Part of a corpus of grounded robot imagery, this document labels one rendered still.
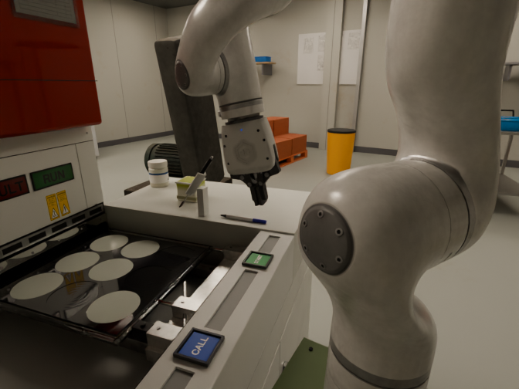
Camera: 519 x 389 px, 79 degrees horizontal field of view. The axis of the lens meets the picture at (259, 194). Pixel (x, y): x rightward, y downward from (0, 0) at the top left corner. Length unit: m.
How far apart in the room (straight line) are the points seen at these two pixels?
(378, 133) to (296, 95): 1.95
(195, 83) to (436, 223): 0.40
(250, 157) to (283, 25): 7.00
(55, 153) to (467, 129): 0.91
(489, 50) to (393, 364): 0.31
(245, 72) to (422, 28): 0.35
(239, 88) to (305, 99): 6.66
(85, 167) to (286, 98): 6.58
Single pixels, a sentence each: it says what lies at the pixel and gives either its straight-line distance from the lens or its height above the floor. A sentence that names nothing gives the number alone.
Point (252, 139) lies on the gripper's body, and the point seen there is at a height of 1.23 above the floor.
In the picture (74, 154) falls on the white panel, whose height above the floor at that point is 1.14.
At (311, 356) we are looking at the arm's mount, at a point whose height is 0.83.
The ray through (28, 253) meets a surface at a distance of 0.99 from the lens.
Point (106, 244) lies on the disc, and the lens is 1.01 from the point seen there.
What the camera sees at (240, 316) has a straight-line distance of 0.57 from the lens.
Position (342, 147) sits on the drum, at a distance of 4.93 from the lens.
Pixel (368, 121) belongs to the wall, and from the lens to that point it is 6.87.
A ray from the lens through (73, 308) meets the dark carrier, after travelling 0.78.
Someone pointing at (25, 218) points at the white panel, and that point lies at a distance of 0.98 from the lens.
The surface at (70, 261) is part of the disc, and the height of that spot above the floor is 0.90.
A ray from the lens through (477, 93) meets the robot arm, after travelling 0.34.
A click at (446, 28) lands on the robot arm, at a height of 1.37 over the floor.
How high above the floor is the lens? 1.33
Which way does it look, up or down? 19 degrees down
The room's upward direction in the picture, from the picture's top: straight up
